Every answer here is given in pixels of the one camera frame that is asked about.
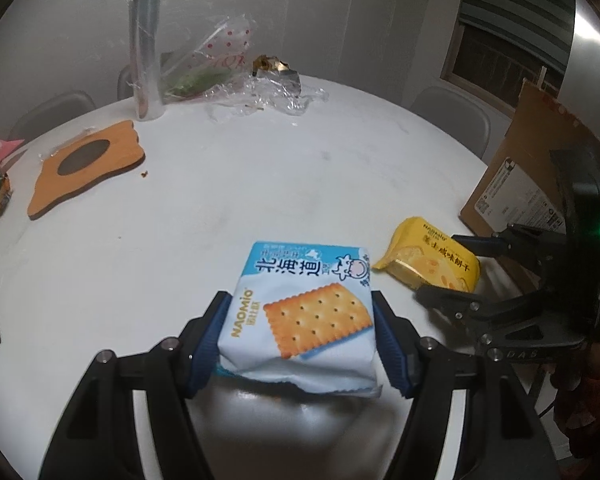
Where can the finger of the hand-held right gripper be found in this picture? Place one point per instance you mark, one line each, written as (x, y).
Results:
(455, 302)
(485, 246)

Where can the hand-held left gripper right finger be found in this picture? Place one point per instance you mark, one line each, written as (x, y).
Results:
(392, 350)

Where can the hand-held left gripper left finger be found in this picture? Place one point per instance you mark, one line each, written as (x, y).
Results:
(207, 345)

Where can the yellow cracker packet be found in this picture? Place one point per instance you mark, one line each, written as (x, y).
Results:
(430, 255)

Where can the blue cracker packet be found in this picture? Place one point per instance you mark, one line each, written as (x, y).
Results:
(300, 310)

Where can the person's right forearm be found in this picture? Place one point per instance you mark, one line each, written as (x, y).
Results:
(587, 390)

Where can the cardboard box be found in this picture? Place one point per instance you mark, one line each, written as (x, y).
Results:
(530, 150)

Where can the grey plastic chair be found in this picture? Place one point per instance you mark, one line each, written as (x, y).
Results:
(50, 110)
(125, 80)
(452, 115)

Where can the window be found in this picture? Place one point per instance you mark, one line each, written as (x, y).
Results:
(500, 65)

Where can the wooden coaster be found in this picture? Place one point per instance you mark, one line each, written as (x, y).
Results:
(120, 145)

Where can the striped window blind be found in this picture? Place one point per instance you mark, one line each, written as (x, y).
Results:
(520, 0)

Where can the crumpled clear plastic wrap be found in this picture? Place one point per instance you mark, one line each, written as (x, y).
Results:
(280, 100)

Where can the gold foil wrapper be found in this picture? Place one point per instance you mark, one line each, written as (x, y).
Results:
(270, 65)

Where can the polka-dot clear plastic bag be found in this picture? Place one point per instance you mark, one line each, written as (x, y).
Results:
(230, 45)

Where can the clear plastic film roll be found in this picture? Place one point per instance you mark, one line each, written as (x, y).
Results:
(147, 35)

